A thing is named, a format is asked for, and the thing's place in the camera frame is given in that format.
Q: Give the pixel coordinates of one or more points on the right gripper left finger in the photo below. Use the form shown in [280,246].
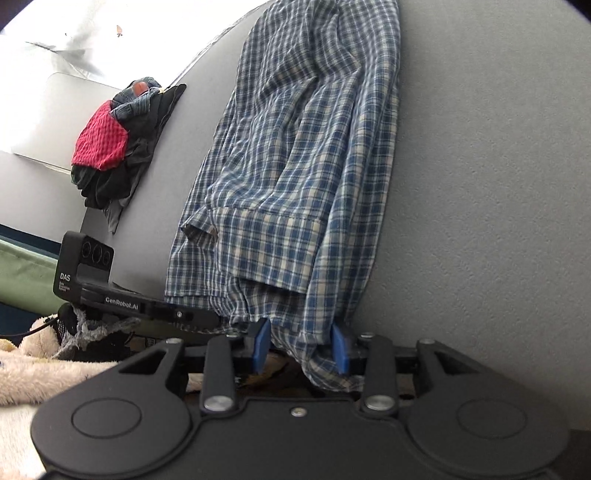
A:
[257,345]

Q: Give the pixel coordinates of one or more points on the green fabric bag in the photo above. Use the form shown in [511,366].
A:
[27,280]

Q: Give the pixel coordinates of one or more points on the blue plaid shirt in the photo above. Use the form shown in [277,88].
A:
[283,219]

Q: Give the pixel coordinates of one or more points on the red knitted garment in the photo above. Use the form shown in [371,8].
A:
[102,143]

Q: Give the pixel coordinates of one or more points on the dark clothes pile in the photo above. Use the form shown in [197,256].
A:
[143,108]

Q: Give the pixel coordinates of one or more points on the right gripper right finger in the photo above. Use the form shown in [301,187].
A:
[343,340]

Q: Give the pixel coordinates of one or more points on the cream fluffy blanket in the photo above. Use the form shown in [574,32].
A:
[36,370]

